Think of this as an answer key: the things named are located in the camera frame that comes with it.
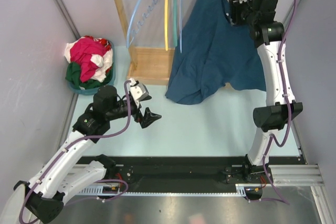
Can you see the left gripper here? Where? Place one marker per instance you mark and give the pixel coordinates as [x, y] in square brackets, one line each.
[144, 120]

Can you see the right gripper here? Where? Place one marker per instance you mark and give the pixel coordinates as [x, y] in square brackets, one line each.
[235, 6]

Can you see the blue t-shirt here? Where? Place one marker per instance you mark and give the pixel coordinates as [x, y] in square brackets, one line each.
[213, 53]

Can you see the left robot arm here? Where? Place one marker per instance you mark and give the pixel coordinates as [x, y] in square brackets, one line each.
[109, 115]

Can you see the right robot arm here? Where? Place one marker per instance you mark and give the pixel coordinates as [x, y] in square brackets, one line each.
[281, 105]

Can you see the teal hanger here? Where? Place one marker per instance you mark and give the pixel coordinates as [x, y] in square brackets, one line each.
[174, 23]

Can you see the yellow hanger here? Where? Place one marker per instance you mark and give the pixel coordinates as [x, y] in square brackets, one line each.
[166, 21]

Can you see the light blue notched hanger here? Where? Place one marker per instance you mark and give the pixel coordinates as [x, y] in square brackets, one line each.
[141, 22]

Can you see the wooden clothes rack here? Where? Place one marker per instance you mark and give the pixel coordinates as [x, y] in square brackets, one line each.
[148, 65]

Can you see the teal laundry basket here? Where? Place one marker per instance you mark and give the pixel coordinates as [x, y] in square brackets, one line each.
[110, 78]

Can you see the white garment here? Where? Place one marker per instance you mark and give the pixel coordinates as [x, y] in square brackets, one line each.
[101, 73]

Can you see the red patterned garment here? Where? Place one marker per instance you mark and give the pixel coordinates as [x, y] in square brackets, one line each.
[103, 42]

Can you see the green garment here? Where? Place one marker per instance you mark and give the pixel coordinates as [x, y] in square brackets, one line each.
[73, 77]

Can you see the pink garment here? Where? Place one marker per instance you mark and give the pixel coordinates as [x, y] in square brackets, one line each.
[88, 54]

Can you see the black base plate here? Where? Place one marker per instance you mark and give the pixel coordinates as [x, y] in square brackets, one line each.
[230, 161]

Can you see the white cable duct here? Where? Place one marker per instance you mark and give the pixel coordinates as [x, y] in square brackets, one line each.
[235, 190]

